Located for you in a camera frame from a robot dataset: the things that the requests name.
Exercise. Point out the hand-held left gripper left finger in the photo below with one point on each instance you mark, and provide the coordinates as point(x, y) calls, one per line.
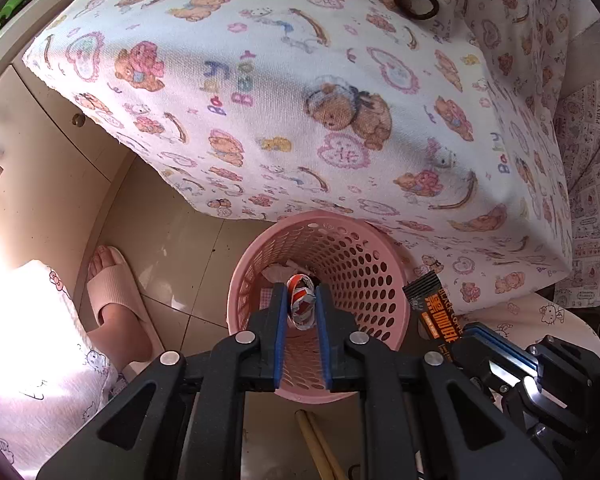
point(280, 330)

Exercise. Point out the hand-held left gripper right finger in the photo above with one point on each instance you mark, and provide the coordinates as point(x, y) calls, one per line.
point(322, 330)

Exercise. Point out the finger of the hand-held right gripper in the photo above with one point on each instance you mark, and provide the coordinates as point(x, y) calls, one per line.
point(475, 355)
point(505, 342)

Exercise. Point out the orange and white wrapper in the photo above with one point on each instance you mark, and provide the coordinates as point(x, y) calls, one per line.
point(301, 302)

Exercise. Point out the purple checkered tissue pack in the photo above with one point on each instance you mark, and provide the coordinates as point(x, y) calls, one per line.
point(266, 294)

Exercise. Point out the black coffee sachet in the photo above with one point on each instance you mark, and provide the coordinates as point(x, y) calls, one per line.
point(430, 310)

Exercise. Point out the pink plastic basket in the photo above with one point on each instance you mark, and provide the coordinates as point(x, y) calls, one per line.
point(370, 270)

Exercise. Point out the small crumpled white tissue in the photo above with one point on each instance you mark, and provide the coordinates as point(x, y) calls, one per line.
point(280, 271)

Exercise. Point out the wooden stick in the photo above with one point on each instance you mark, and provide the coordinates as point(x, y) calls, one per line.
point(312, 445)
point(327, 447)

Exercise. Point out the person's foot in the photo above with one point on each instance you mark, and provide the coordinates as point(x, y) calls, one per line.
point(122, 330)

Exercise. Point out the pink slipper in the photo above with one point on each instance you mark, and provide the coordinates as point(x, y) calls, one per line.
point(115, 285)

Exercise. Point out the pink patchwork printed cloth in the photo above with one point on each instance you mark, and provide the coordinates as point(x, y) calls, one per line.
point(595, 185)

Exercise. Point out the person's cat printed pajamas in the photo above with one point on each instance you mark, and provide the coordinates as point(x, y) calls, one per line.
point(40, 360)

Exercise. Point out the bear printed white cloth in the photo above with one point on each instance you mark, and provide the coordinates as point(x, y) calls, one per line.
point(280, 60)

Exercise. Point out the round cabinet knob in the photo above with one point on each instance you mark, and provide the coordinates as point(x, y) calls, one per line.
point(79, 120)

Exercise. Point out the beige cabinet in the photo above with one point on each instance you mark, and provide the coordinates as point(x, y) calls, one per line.
point(40, 160)

